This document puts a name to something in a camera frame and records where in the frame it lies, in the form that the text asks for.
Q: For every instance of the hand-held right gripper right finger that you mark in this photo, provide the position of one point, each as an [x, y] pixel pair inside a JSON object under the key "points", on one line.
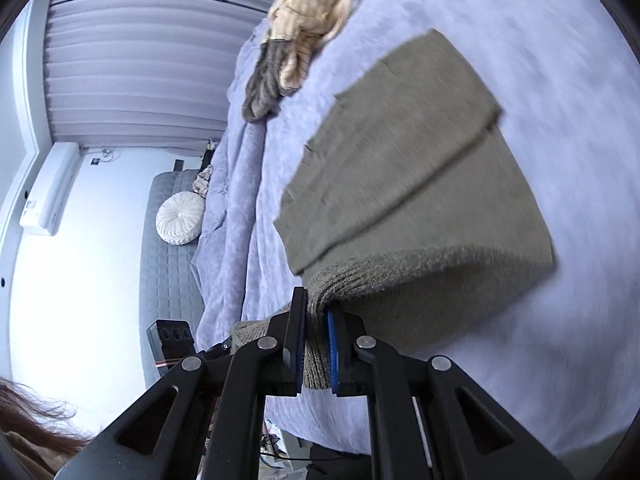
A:
{"points": [[332, 352]]}

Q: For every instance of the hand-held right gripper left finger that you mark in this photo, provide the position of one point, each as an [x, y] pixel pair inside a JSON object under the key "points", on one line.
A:
{"points": [[299, 345]]}

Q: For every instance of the olive knit sweater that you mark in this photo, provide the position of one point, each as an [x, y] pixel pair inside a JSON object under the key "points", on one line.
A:
{"points": [[410, 185]]}

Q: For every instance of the white round cushion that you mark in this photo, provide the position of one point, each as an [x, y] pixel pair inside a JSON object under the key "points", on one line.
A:
{"points": [[179, 220]]}

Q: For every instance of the person's brown hair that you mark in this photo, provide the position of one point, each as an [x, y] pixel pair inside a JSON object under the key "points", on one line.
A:
{"points": [[35, 410]]}

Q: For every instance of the small floral cloth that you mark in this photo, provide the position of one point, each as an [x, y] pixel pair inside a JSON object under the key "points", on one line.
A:
{"points": [[202, 180]]}

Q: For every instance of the white air conditioner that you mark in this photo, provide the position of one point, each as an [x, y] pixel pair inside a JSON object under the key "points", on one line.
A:
{"points": [[50, 190]]}

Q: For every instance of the lavender plush blanket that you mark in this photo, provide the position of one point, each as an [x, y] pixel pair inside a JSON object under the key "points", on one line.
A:
{"points": [[550, 360]]}

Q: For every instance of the grey fuzzy garment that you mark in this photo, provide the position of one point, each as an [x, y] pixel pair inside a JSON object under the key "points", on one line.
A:
{"points": [[265, 85]]}

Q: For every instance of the pale pleated curtain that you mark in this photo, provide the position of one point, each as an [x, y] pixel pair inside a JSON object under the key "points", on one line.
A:
{"points": [[140, 60]]}

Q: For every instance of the cream striped garment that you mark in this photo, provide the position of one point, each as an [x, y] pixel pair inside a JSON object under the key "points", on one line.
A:
{"points": [[310, 20]]}

